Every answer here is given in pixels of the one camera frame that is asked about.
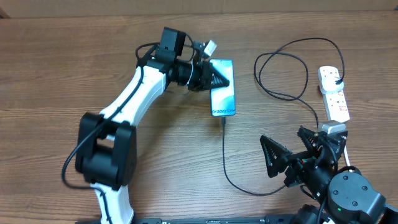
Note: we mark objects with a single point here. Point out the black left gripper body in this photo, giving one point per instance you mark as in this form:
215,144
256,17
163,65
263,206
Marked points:
201,74

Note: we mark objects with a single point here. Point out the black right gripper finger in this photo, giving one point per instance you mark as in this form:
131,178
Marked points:
310,140
276,155

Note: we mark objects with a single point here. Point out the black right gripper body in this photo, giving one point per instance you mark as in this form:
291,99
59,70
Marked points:
316,177

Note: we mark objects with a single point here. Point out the blue Galaxy smartphone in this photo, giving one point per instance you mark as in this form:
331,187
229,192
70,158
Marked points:
223,102

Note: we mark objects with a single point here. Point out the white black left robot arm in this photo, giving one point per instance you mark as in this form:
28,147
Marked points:
106,151

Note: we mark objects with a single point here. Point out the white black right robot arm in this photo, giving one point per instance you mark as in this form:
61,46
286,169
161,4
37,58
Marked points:
344,194

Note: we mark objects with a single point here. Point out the white charger plug adapter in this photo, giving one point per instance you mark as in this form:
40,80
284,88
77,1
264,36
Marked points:
328,84

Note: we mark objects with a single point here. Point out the white power strip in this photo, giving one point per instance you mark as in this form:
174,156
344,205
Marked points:
335,102

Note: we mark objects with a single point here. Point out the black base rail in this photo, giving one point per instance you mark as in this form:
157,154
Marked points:
268,219

